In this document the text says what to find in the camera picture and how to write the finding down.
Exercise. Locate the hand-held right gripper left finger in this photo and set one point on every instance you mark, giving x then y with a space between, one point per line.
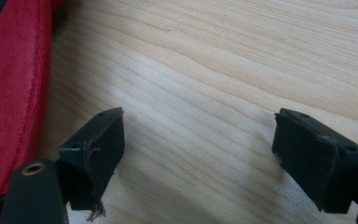
96 146

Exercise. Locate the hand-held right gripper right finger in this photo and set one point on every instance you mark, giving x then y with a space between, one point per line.
313 155

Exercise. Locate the red cloth garment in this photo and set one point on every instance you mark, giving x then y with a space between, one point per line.
11 93

